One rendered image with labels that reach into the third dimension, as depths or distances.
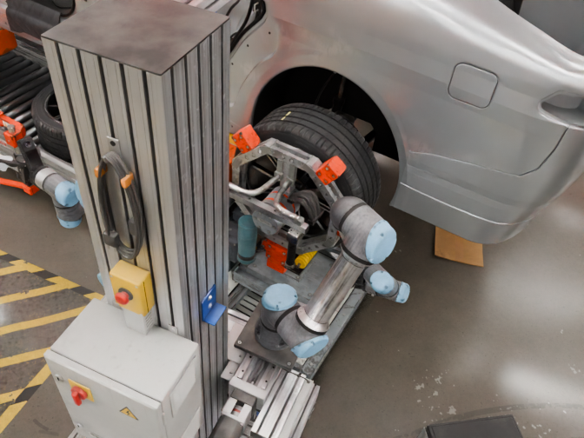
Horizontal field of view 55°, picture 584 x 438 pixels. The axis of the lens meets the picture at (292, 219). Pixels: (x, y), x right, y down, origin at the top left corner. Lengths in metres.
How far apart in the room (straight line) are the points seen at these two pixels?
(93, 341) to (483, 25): 1.64
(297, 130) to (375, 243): 0.84
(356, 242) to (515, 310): 1.99
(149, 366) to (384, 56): 1.46
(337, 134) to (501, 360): 1.58
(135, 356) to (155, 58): 0.81
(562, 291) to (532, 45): 1.92
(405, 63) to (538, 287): 1.88
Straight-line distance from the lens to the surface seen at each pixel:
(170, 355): 1.53
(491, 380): 3.17
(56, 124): 3.55
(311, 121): 2.36
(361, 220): 1.63
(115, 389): 1.51
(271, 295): 1.87
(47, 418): 2.92
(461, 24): 2.19
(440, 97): 2.29
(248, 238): 2.53
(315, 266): 3.03
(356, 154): 2.35
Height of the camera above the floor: 2.54
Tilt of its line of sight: 45 degrees down
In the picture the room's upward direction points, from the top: 7 degrees clockwise
